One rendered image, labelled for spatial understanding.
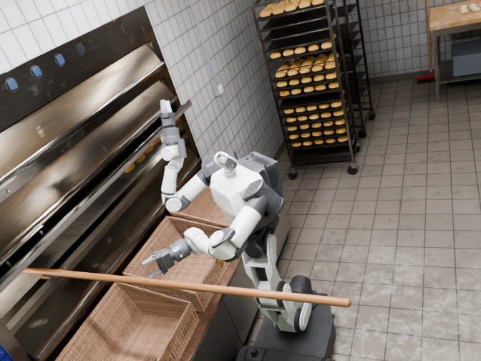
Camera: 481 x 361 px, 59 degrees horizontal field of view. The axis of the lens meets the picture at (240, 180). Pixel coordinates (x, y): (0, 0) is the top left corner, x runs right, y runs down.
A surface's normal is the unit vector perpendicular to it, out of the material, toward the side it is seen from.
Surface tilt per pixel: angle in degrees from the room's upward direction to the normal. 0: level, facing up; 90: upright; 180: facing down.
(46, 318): 70
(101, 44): 90
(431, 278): 0
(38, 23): 90
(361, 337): 0
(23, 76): 90
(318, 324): 0
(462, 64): 90
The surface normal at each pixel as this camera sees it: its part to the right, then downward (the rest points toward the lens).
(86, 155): 0.75, -0.32
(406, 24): -0.35, 0.56
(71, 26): 0.90, -0.04
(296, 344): -0.27, -0.83
